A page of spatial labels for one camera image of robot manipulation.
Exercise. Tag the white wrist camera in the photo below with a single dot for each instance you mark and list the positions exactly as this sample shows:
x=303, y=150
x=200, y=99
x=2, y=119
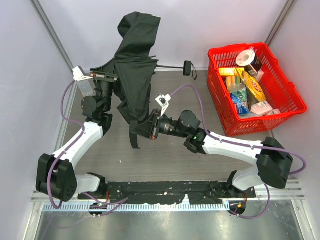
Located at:
x=163, y=101
x=80, y=75

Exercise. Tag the clear plastic bottle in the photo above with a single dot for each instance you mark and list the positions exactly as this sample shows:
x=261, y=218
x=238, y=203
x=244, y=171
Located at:
x=85, y=88

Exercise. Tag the pink white box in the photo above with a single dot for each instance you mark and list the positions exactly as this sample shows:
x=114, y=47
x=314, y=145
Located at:
x=261, y=108

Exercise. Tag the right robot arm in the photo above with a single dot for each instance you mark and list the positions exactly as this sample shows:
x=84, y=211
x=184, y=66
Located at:
x=270, y=163

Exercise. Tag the blue green snack packet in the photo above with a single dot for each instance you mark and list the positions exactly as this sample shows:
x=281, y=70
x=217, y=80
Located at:
x=240, y=101

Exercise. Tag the black folding umbrella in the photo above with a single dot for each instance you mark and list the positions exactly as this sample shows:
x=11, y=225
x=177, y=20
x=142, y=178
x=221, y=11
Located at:
x=135, y=68

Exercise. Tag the white slotted cable duct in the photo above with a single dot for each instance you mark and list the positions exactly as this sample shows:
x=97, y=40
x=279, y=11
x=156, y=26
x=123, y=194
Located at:
x=82, y=206

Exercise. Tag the yellow snack bag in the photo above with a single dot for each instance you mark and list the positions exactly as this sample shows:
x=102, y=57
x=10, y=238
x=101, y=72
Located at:
x=253, y=86

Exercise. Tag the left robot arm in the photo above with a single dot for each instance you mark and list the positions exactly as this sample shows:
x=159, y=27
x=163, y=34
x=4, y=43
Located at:
x=56, y=172

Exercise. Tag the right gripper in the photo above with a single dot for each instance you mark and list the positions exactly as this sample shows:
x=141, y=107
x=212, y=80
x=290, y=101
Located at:
x=152, y=125

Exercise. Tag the red plastic basket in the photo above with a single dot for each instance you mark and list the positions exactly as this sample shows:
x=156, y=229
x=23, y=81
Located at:
x=280, y=93

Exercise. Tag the yellow box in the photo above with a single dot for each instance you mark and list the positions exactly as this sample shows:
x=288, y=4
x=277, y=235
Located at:
x=229, y=71

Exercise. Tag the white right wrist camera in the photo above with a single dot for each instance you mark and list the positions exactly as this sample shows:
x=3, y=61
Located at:
x=163, y=101

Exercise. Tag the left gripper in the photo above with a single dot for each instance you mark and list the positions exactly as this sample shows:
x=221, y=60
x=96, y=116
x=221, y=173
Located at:
x=104, y=75

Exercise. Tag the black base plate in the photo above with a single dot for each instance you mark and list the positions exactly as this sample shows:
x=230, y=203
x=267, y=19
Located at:
x=170, y=192

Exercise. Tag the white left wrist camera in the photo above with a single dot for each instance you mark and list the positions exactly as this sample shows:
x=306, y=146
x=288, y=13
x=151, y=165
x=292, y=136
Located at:
x=80, y=75

